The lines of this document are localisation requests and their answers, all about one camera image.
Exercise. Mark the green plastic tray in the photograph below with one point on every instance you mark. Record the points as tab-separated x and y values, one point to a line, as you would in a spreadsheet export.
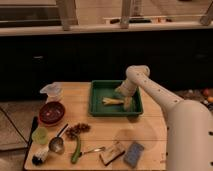
107	88

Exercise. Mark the yellow toy banana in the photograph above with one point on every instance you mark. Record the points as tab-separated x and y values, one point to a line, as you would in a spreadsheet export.
111	101

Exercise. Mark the brown pine cone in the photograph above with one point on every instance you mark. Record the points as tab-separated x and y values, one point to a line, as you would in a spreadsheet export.
75	130

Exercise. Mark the wooden block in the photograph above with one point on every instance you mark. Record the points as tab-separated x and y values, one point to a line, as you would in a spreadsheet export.
112	153

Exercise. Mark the small green cup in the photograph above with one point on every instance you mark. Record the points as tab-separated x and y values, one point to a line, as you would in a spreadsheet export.
40	136

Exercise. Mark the clear measuring cup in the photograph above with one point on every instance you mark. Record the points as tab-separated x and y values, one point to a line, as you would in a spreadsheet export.
53	92

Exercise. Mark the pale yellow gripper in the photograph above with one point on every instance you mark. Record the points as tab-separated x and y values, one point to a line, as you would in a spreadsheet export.
127	103

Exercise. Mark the metal measuring scoop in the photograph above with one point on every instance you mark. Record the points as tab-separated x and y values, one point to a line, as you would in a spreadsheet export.
56	144

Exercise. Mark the dark red bowl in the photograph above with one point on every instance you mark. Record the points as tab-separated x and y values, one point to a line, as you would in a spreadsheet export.
51	113

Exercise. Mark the green toy chili pepper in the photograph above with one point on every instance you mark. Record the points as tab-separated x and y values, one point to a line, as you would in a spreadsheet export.
75	155

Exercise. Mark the blue sponge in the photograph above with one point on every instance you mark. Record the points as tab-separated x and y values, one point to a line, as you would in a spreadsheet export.
133	154

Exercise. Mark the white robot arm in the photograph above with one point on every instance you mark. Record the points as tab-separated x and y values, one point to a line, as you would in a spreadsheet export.
189	123

